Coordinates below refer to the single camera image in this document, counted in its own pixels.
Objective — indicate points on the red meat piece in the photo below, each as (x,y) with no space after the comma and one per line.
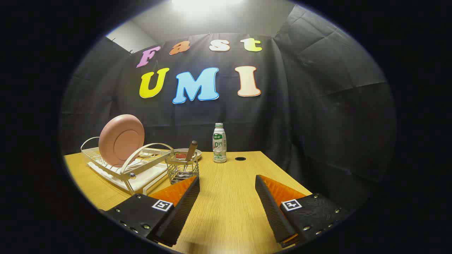
(180,155)

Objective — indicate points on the grey oval plate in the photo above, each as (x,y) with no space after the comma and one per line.
(197,153)

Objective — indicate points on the pink plate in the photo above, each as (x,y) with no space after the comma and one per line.
(122,139)

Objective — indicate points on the black backdrop cloth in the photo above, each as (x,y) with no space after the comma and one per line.
(317,106)

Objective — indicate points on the white green-label drink bottle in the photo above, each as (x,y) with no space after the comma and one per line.
(219,144)

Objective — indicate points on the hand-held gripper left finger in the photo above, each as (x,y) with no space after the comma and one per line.
(183,211)

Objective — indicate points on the white drain tray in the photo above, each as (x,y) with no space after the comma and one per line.
(152,174)

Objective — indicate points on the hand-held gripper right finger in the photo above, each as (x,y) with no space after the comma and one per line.
(272,211)

